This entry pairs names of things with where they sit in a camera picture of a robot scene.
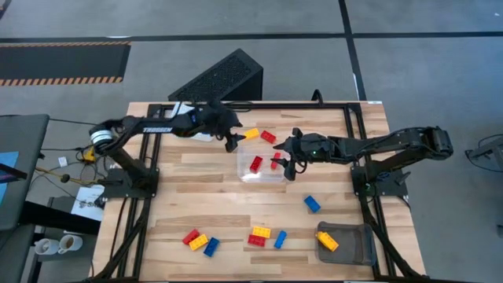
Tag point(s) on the small white tag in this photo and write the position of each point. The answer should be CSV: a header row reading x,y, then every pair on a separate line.
x,y
63,161

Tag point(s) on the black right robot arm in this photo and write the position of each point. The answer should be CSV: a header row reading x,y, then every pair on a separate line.
x,y
393,143

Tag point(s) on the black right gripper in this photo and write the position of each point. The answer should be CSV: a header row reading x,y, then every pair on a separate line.
x,y
314,147

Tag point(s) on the black hazard-striped floor mat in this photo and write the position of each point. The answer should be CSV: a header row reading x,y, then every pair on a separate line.
x,y
59,63

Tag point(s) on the grey padded side table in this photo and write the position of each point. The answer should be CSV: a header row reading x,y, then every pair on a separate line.
x,y
27,137

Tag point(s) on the white plastic bin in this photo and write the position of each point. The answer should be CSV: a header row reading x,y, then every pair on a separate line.
x,y
205,137

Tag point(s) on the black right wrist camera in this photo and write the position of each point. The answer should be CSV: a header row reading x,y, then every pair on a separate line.
x,y
297,132

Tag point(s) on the white printed paper sheet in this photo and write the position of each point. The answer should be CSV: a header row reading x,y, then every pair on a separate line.
x,y
88,204

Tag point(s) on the grey chair base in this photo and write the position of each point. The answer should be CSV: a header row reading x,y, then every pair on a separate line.
x,y
487,151

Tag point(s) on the blue toy building block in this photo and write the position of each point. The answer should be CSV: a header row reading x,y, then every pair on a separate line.
x,y
312,203
211,247
280,239

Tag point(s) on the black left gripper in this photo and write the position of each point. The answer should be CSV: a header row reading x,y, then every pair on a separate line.
x,y
216,120

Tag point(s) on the black aluminium table frame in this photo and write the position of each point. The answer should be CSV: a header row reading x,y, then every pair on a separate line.
x,y
283,105

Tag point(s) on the white coffee cup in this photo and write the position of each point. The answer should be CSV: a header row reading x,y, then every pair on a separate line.
x,y
46,246
70,243

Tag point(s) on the yellow toy building block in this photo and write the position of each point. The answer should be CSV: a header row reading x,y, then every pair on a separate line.
x,y
327,241
261,232
198,242
251,133

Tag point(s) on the dark grey tray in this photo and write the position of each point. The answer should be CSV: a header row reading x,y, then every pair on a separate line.
x,y
353,247

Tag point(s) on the dark grey bench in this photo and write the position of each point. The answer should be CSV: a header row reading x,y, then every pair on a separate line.
x,y
15,255

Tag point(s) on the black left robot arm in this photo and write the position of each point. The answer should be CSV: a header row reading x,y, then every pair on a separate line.
x,y
157,129

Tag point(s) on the black perforated computer case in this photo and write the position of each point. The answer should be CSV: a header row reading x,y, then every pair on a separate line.
x,y
220,76

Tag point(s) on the clear plastic bin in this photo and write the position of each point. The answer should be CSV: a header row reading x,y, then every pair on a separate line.
x,y
267,177

